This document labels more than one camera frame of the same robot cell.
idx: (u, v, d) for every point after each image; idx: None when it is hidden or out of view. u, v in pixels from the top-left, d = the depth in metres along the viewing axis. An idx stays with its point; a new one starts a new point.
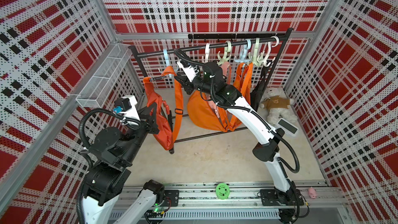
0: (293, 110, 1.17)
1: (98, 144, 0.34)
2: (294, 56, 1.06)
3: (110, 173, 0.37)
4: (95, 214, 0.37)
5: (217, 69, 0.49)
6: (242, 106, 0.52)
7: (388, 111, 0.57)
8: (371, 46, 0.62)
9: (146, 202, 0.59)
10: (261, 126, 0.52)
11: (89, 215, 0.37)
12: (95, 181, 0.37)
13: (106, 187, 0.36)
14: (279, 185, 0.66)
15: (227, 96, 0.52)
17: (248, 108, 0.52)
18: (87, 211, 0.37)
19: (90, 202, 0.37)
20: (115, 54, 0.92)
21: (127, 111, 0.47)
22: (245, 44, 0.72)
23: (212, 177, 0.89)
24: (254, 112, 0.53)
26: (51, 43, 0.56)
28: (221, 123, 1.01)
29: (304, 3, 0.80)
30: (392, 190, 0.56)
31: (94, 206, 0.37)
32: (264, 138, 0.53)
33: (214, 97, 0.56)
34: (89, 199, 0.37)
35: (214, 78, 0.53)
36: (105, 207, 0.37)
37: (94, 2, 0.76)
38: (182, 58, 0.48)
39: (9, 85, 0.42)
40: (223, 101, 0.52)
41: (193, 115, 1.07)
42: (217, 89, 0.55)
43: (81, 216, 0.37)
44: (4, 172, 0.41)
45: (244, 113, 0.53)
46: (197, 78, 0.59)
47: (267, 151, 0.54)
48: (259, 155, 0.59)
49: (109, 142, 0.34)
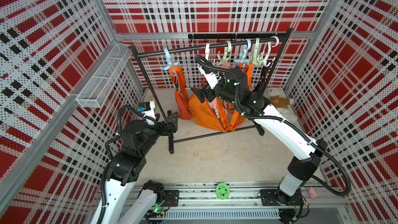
0: (293, 110, 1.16)
1: (128, 130, 0.43)
2: (294, 56, 1.06)
3: (131, 159, 0.44)
4: (116, 195, 0.41)
5: (242, 75, 0.45)
6: (272, 115, 0.46)
7: (388, 111, 0.57)
8: (371, 46, 0.62)
9: (146, 201, 0.59)
10: (298, 139, 0.44)
11: (111, 195, 0.41)
12: (118, 164, 0.44)
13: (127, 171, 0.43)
14: (284, 187, 0.64)
15: (254, 105, 0.46)
17: (280, 117, 0.46)
18: (110, 192, 0.41)
19: (114, 184, 0.42)
20: (115, 54, 0.92)
21: (148, 111, 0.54)
22: (245, 44, 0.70)
23: (212, 177, 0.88)
24: (288, 122, 0.46)
26: (51, 43, 0.56)
28: (221, 123, 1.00)
29: (304, 3, 0.80)
30: (392, 190, 0.56)
31: (116, 186, 0.42)
32: (303, 152, 0.44)
33: (240, 107, 0.50)
34: (112, 181, 0.42)
35: (240, 84, 0.47)
36: (126, 188, 0.42)
37: (94, 2, 0.76)
38: (203, 65, 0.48)
39: (9, 85, 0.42)
40: (251, 110, 0.47)
41: (194, 115, 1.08)
42: (242, 97, 0.49)
43: (104, 196, 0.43)
44: (4, 172, 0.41)
45: (275, 124, 0.46)
46: (219, 85, 0.55)
47: (310, 169, 0.44)
48: (296, 172, 0.50)
49: (137, 130, 0.43)
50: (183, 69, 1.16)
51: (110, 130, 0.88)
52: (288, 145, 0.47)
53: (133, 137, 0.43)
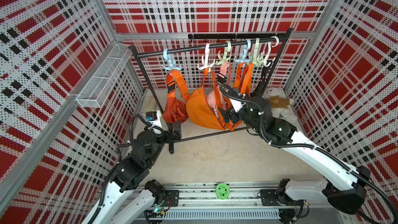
0: (293, 110, 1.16)
1: (139, 141, 0.45)
2: (294, 56, 1.06)
3: (135, 167, 0.46)
4: (114, 199, 0.43)
5: (266, 104, 0.45)
6: (301, 142, 0.44)
7: (388, 111, 0.57)
8: (371, 46, 0.62)
9: (143, 203, 0.59)
10: (336, 167, 0.41)
11: (109, 197, 0.43)
12: (124, 169, 0.46)
13: (128, 179, 0.44)
14: (292, 192, 0.63)
15: (280, 133, 0.46)
17: (310, 143, 0.44)
18: (108, 194, 0.43)
19: (114, 187, 0.44)
20: (115, 54, 0.92)
21: (155, 120, 0.63)
22: (245, 44, 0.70)
23: (212, 177, 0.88)
24: (320, 149, 0.43)
26: (51, 44, 0.56)
28: (219, 122, 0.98)
29: (304, 3, 0.80)
30: (392, 190, 0.56)
31: (115, 191, 0.43)
32: (345, 182, 0.40)
33: (266, 136, 0.50)
34: (113, 183, 0.44)
35: (264, 113, 0.47)
36: (124, 195, 0.45)
37: (94, 2, 0.76)
38: (230, 97, 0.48)
39: (10, 85, 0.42)
40: (278, 139, 0.46)
41: (192, 115, 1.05)
42: (267, 125, 0.49)
43: (102, 197, 0.43)
44: (4, 172, 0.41)
45: (307, 151, 0.44)
46: (243, 109, 0.57)
47: (357, 202, 0.40)
48: (339, 205, 0.45)
49: (145, 143, 0.45)
50: (183, 69, 1.16)
51: (110, 130, 0.88)
52: (324, 173, 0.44)
53: (141, 149, 0.46)
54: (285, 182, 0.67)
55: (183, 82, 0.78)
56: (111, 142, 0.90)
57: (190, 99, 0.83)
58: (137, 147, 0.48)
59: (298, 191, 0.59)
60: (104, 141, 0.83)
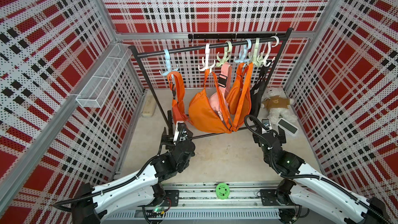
0: (293, 110, 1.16)
1: (180, 146, 0.54)
2: (294, 56, 1.06)
3: (170, 167, 0.55)
4: (146, 179, 0.50)
5: (274, 140, 0.56)
6: (308, 173, 0.51)
7: (388, 111, 0.57)
8: (371, 46, 0.62)
9: (143, 197, 0.60)
10: (344, 197, 0.45)
11: (143, 174, 0.51)
12: (163, 161, 0.56)
13: (161, 171, 0.53)
14: (295, 198, 0.63)
15: (288, 165, 0.54)
17: (316, 174, 0.50)
18: (144, 171, 0.51)
19: (151, 169, 0.52)
20: (115, 54, 0.92)
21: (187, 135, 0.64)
22: (245, 44, 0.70)
23: (212, 177, 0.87)
24: (325, 179, 0.49)
26: (51, 43, 0.56)
28: (225, 124, 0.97)
29: (304, 3, 0.80)
30: (392, 190, 0.56)
31: (151, 173, 0.52)
32: (355, 212, 0.43)
33: (276, 167, 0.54)
34: (151, 167, 0.53)
35: (274, 149, 0.58)
36: (152, 181, 0.53)
37: (94, 2, 0.76)
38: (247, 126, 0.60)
39: (9, 84, 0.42)
40: (286, 171, 0.55)
41: (195, 119, 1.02)
42: (277, 158, 0.58)
43: (140, 172, 0.51)
44: (5, 172, 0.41)
45: (315, 182, 0.50)
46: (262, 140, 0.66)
47: None
48: None
49: (186, 150, 0.55)
50: (183, 69, 1.16)
51: (110, 130, 0.88)
52: (338, 205, 0.51)
53: (181, 154, 0.55)
54: (292, 185, 0.65)
55: (182, 80, 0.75)
56: (111, 142, 0.90)
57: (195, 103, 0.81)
58: (178, 150, 0.56)
59: (307, 201, 0.59)
60: (104, 141, 0.83)
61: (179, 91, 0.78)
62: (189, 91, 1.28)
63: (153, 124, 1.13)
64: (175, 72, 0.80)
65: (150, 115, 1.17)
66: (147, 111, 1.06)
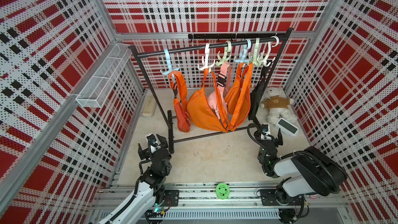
0: (293, 110, 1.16)
1: (157, 157, 0.61)
2: (294, 56, 1.06)
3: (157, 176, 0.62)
4: (144, 192, 0.56)
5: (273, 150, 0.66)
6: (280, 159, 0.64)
7: (388, 111, 0.57)
8: (372, 46, 0.62)
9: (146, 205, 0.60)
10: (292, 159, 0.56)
11: (140, 191, 0.56)
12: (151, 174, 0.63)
13: (153, 183, 0.59)
14: (288, 186, 0.63)
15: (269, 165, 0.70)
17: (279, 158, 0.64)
18: (139, 189, 0.56)
19: (144, 185, 0.58)
20: (115, 54, 0.92)
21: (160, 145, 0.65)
22: (245, 44, 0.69)
23: (212, 177, 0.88)
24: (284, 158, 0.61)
26: (51, 43, 0.56)
28: (221, 123, 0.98)
29: (304, 3, 0.80)
30: (392, 190, 0.56)
31: (146, 187, 0.58)
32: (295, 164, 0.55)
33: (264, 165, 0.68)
34: (143, 183, 0.59)
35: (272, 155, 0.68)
36: (150, 193, 0.58)
37: (94, 2, 0.76)
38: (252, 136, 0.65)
39: (9, 84, 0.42)
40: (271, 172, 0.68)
41: (193, 116, 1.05)
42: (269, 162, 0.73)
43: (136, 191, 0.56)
44: (5, 172, 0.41)
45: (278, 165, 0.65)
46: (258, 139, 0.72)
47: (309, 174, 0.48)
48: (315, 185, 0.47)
49: (162, 158, 0.61)
50: (183, 69, 1.16)
51: (110, 130, 0.88)
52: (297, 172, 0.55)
53: (159, 163, 0.62)
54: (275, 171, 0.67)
55: (184, 81, 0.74)
56: (111, 142, 0.90)
57: (194, 98, 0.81)
58: (156, 160, 0.62)
59: (294, 184, 0.60)
60: (104, 141, 0.83)
61: (181, 92, 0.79)
62: (189, 90, 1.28)
63: (153, 124, 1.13)
64: (175, 72, 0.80)
65: (150, 114, 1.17)
66: (147, 111, 1.06)
